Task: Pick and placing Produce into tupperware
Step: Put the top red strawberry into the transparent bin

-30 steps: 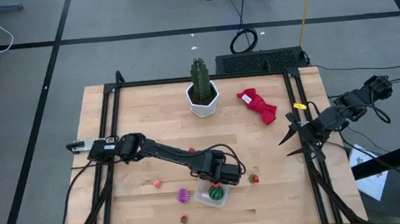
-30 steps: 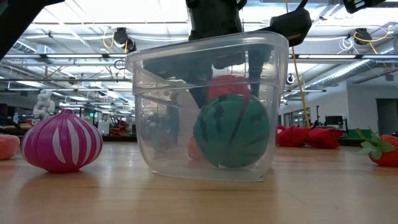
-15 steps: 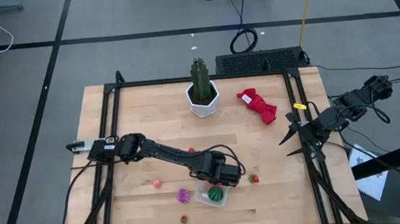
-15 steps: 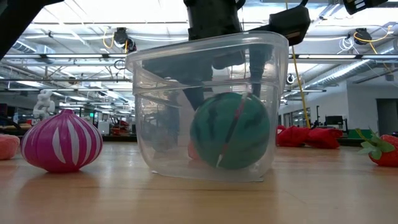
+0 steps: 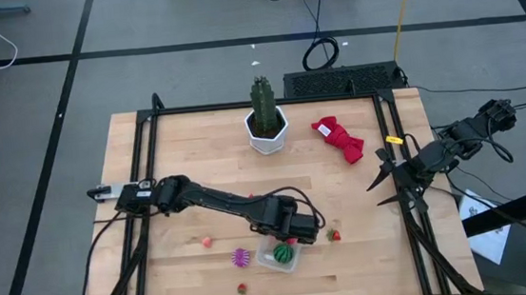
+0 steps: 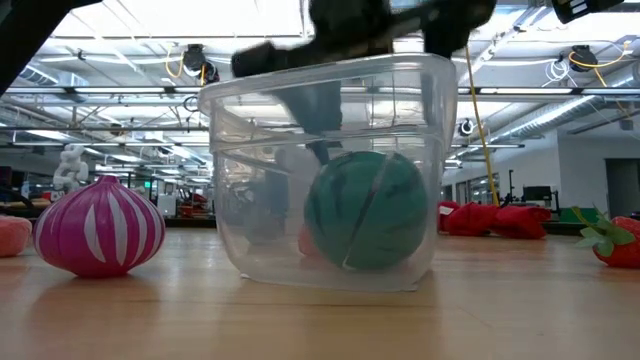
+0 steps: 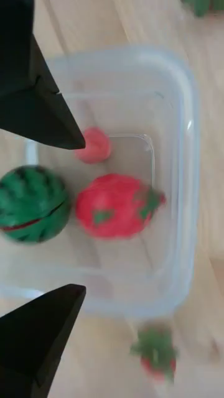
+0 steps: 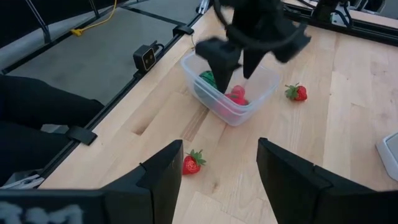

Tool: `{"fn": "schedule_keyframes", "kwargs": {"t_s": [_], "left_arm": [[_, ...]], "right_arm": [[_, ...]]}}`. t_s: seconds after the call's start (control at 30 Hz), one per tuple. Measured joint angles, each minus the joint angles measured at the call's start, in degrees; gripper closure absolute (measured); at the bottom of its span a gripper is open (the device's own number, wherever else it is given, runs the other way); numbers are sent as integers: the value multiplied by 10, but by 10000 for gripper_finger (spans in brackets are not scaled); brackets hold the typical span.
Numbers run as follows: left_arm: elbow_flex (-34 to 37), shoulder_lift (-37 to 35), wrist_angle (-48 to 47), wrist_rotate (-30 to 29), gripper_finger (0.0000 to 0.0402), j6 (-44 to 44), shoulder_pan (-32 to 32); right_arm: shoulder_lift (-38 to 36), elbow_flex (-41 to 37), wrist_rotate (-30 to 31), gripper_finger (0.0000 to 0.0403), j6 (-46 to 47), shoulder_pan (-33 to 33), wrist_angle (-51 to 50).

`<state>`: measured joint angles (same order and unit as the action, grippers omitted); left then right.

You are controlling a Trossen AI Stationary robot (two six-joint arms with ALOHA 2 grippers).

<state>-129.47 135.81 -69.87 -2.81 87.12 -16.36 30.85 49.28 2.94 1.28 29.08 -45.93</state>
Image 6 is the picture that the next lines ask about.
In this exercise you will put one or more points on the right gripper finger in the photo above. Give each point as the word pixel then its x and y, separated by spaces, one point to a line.
pixel 320 110

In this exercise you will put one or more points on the green watermelon toy ball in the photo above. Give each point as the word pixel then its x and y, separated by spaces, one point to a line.
pixel 370 215

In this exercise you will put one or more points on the clear plastic tupperware container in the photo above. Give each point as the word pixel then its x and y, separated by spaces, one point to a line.
pixel 240 200

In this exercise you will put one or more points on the pink peach toy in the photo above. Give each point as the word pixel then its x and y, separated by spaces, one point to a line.
pixel 12 237
pixel 307 242

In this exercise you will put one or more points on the purple striped onion toy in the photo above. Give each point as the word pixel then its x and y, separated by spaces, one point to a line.
pixel 100 230

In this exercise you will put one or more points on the large leafy strawberry toy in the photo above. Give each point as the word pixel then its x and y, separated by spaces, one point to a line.
pixel 620 245

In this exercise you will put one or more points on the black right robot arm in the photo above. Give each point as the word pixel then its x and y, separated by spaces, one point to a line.
pixel 585 7

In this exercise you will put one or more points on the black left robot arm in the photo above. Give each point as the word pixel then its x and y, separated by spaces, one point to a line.
pixel 25 40

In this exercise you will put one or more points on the small black hanging reel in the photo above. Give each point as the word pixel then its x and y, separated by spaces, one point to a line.
pixel 466 127

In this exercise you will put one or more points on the black tripod stand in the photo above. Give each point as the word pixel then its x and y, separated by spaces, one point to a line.
pixel 510 185

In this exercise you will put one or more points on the long ceiling light bar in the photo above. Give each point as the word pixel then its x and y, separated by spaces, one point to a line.
pixel 550 91
pixel 75 90

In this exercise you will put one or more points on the red cloth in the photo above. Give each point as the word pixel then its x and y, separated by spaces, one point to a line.
pixel 520 220

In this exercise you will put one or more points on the black computer monitor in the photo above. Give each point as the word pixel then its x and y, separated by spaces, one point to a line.
pixel 537 194

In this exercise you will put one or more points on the white twisted figure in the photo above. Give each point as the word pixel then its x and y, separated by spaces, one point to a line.
pixel 70 167

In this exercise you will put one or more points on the green box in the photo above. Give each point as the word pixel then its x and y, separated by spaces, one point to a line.
pixel 577 216

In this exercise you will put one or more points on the dark door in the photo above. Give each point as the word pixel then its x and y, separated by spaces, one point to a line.
pixel 622 187

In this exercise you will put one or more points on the silver ventilation duct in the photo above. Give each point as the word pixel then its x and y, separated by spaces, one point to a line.
pixel 550 117
pixel 45 75

